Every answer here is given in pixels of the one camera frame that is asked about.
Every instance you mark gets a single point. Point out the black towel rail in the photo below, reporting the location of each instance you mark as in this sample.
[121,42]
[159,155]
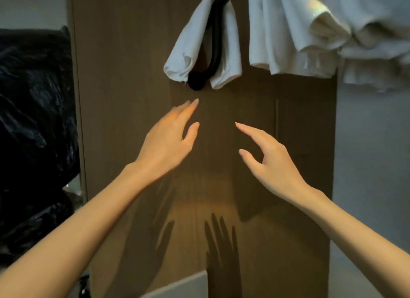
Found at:
[217,44]

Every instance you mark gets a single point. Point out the person's left hand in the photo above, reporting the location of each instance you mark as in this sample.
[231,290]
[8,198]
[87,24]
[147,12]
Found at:
[166,147]

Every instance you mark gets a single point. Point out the person's left forearm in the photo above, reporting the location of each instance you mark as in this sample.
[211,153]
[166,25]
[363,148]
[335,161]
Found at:
[70,243]

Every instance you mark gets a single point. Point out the grey stone backsplash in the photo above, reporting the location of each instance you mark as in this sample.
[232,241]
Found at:
[179,288]

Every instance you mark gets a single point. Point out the person's right hand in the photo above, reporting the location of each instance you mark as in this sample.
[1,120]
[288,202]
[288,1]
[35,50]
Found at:
[278,173]

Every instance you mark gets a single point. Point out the person's right forearm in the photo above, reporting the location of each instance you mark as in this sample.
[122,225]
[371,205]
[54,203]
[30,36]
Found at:
[362,243]

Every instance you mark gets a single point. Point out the wall mirror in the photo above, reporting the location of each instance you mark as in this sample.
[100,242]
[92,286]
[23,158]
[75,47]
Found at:
[32,147]

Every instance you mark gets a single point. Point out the wooden back panel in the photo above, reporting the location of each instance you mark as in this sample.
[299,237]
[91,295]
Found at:
[128,131]

